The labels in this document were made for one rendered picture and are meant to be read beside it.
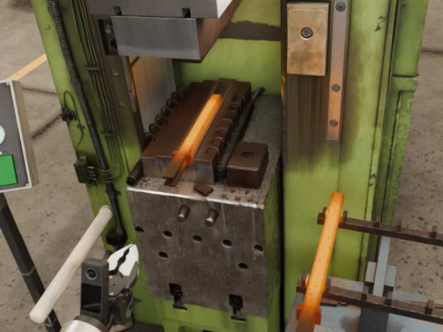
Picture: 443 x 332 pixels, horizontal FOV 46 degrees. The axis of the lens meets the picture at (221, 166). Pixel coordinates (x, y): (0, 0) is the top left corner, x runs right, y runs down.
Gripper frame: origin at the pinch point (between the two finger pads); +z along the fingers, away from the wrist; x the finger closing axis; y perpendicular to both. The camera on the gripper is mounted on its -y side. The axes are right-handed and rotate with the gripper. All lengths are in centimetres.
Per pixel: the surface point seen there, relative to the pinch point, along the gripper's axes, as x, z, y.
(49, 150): -144, 153, 100
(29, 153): -39.9, 24.9, -1.5
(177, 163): 0.3, 27.8, -1.2
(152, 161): -9.1, 33.0, 2.9
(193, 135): 0.1, 41.1, -0.8
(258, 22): 9, 81, -17
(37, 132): -163, 170, 100
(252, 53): 7, 81, -6
